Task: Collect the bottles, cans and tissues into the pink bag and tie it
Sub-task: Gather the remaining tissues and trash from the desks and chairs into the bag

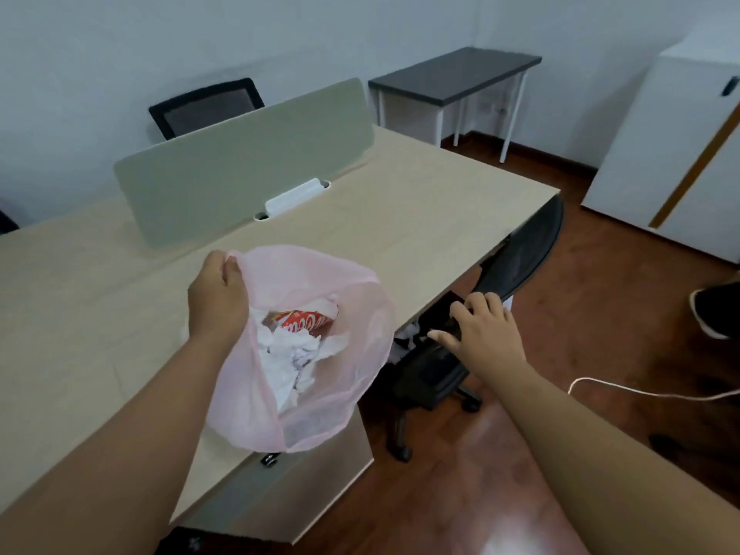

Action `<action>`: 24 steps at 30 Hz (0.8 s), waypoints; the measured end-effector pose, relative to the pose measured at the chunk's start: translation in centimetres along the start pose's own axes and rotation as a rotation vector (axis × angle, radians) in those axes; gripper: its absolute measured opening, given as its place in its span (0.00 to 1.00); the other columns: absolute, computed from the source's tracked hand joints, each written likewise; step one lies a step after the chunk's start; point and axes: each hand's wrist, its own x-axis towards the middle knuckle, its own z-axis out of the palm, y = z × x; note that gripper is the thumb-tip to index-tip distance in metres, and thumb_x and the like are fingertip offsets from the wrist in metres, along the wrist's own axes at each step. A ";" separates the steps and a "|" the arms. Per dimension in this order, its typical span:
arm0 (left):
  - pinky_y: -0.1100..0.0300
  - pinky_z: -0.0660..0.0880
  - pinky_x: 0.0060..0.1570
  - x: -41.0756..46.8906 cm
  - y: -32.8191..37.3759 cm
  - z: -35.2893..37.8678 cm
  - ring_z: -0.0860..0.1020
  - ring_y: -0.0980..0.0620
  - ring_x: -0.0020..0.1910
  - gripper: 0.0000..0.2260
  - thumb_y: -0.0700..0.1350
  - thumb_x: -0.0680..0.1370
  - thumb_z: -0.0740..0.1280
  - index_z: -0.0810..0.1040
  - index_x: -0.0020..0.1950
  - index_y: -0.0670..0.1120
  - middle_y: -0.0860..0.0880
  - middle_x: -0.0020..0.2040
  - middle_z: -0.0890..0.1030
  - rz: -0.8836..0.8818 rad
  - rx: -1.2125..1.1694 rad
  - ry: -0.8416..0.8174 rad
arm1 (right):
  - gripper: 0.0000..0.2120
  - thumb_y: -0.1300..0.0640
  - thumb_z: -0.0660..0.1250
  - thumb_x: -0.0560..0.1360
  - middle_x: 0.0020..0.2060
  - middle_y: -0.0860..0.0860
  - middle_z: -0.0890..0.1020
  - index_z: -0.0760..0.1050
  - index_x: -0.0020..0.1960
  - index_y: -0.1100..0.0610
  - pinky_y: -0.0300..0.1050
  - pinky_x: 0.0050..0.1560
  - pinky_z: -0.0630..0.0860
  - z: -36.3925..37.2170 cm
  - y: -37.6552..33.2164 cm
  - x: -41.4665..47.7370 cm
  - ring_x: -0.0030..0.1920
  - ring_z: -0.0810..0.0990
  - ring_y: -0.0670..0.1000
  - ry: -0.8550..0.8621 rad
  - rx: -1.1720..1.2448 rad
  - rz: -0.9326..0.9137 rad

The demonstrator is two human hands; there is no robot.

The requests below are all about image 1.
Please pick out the black swivel office chair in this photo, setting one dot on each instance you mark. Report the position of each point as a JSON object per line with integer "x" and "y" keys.
{"x": 520, "y": 254}

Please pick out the person's left forearm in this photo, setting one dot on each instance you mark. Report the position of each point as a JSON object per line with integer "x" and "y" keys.
{"x": 115, "y": 445}

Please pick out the black shoe white sole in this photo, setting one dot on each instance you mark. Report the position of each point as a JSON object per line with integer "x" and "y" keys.
{"x": 717, "y": 309}

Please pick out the red soda can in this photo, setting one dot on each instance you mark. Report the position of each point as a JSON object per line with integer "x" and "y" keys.
{"x": 303, "y": 322}

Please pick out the white cabinet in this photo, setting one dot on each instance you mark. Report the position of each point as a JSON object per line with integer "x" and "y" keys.
{"x": 647, "y": 156}

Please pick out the person's right forearm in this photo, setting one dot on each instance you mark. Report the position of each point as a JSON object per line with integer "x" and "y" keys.
{"x": 607, "y": 468}

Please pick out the beige under-desk cabinet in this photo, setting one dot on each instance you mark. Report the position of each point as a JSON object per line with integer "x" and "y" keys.
{"x": 312, "y": 485}

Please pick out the light wooden table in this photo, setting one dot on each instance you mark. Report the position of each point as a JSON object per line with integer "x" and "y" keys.
{"x": 87, "y": 283}

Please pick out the person's right hand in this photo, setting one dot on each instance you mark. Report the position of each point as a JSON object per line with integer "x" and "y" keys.
{"x": 488, "y": 341}

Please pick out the person's left hand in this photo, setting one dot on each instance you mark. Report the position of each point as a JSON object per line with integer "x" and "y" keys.
{"x": 217, "y": 300}

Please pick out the dark grey side table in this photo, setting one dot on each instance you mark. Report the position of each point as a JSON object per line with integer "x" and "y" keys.
{"x": 457, "y": 75}

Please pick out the pink plastic bag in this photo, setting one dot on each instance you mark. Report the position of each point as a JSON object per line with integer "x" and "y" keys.
{"x": 324, "y": 271}

